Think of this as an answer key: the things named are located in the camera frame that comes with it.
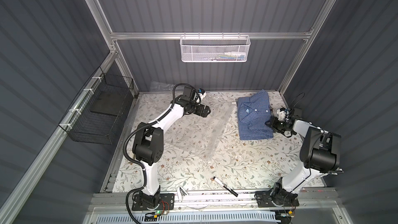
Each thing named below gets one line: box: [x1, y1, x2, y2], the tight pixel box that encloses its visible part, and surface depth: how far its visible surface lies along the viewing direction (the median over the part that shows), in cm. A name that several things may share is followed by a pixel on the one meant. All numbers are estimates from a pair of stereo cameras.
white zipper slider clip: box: [177, 186, 189, 198], surface depth 77 cm
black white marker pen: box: [212, 176, 239, 198], surface depth 79 cm
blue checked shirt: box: [237, 89, 274, 140], surface depth 101 cm
